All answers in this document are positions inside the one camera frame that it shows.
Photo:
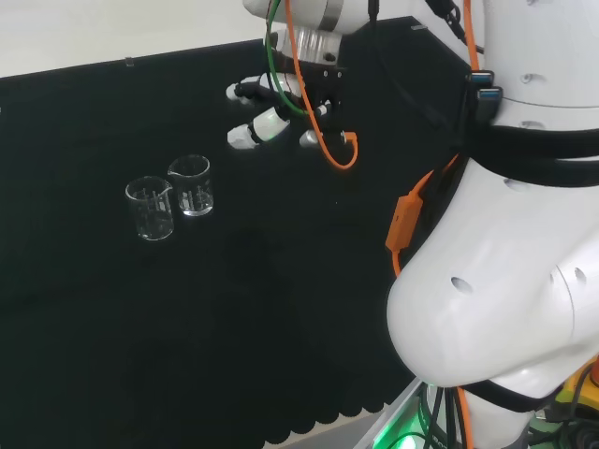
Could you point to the grey metal base plate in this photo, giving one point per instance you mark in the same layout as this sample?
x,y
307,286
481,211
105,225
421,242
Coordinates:
x,y
388,416

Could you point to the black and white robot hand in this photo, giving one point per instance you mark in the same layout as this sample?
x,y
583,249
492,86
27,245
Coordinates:
x,y
269,122

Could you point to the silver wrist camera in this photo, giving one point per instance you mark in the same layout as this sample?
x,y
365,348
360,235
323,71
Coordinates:
x,y
309,139

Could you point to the black bench cloth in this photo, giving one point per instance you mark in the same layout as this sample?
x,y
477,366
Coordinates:
x,y
234,290

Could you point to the clear tape strip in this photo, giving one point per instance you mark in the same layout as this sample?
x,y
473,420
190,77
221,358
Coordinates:
x,y
128,62
419,28

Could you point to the clear glass beaker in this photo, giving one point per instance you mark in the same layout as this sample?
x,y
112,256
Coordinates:
x,y
150,210
191,187

